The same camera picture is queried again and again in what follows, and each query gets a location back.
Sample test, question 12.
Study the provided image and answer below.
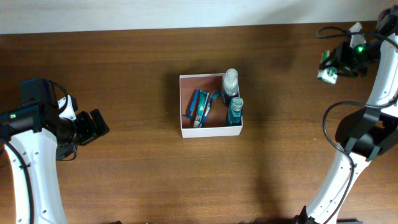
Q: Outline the green Dettol soap bar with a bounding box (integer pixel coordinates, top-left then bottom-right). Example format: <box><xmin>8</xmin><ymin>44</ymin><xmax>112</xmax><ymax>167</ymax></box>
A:
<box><xmin>317</xmin><ymin>50</ymin><xmax>338</xmax><ymax>85</ymax></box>

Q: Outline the blue disposable razor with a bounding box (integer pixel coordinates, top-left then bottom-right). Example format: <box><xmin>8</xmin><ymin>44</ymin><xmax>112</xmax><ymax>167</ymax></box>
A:
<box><xmin>182</xmin><ymin>90</ymin><xmax>200</xmax><ymax>120</ymax></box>

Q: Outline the Colgate toothpaste tube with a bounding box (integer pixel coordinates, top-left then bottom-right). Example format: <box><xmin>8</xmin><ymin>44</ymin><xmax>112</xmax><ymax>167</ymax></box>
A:
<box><xmin>193</xmin><ymin>90</ymin><xmax>209</xmax><ymax>128</ymax></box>

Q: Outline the blue toothbrush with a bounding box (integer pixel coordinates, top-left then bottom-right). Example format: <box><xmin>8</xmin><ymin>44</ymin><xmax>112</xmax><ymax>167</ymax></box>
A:
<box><xmin>199</xmin><ymin>91</ymin><xmax>220</xmax><ymax>128</ymax></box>

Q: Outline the clear pump bottle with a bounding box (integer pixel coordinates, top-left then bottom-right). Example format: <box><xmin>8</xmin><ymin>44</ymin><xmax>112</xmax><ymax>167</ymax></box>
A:
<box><xmin>221</xmin><ymin>68</ymin><xmax>238</xmax><ymax>106</ymax></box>

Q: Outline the blue Listerine mouthwash bottle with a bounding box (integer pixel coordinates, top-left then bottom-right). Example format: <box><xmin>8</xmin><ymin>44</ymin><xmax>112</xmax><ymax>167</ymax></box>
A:
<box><xmin>226</xmin><ymin>97</ymin><xmax>244</xmax><ymax>126</ymax></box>

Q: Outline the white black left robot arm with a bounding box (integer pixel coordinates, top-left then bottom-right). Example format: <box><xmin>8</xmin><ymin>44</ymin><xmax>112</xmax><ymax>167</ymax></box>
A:
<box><xmin>1</xmin><ymin>78</ymin><xmax>109</xmax><ymax>223</ymax></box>

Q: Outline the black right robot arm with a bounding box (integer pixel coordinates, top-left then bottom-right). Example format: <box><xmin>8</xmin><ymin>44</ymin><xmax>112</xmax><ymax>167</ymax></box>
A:
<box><xmin>292</xmin><ymin>6</ymin><xmax>397</xmax><ymax>223</ymax></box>

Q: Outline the white box, pink interior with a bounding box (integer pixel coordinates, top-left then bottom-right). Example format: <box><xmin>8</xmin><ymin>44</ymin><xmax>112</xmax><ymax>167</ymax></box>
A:
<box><xmin>179</xmin><ymin>73</ymin><xmax>243</xmax><ymax>138</ymax></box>

